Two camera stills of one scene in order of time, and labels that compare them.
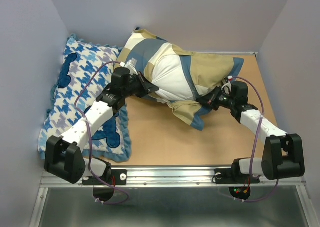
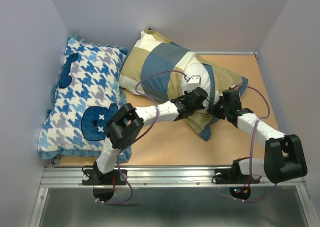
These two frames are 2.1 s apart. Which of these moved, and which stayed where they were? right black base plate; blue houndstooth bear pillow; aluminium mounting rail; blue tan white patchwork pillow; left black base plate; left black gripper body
Moved: left black gripper body; blue tan white patchwork pillow
Stayed: blue houndstooth bear pillow; left black base plate; aluminium mounting rail; right black base plate
